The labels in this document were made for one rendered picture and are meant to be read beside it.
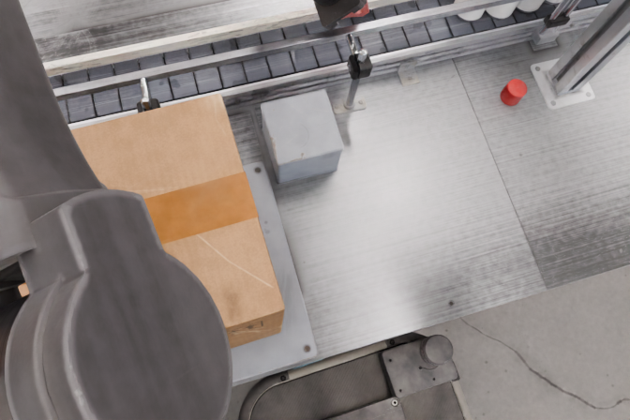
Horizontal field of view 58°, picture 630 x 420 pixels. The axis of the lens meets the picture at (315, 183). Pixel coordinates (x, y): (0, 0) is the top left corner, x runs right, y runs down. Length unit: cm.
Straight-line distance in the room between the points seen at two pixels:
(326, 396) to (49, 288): 125
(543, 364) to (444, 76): 106
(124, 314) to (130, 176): 40
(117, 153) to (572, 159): 71
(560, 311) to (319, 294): 114
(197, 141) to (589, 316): 151
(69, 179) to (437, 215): 73
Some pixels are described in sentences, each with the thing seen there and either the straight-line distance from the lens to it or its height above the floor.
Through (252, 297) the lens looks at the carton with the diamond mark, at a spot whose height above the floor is 112.
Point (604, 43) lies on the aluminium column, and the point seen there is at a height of 98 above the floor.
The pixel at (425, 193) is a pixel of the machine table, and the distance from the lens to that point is 92.
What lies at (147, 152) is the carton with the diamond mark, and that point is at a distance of 61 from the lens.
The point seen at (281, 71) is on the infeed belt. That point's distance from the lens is 91.
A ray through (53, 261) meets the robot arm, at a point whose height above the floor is 148.
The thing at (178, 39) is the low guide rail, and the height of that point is 92.
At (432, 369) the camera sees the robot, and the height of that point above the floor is 29.
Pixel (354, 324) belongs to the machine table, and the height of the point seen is 83.
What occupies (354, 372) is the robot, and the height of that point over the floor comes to 24.
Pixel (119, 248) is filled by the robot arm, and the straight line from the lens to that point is 22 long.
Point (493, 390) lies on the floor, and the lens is 178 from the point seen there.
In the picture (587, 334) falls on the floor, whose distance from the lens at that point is 191.
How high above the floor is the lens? 167
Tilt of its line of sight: 71 degrees down
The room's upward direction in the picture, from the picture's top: 12 degrees clockwise
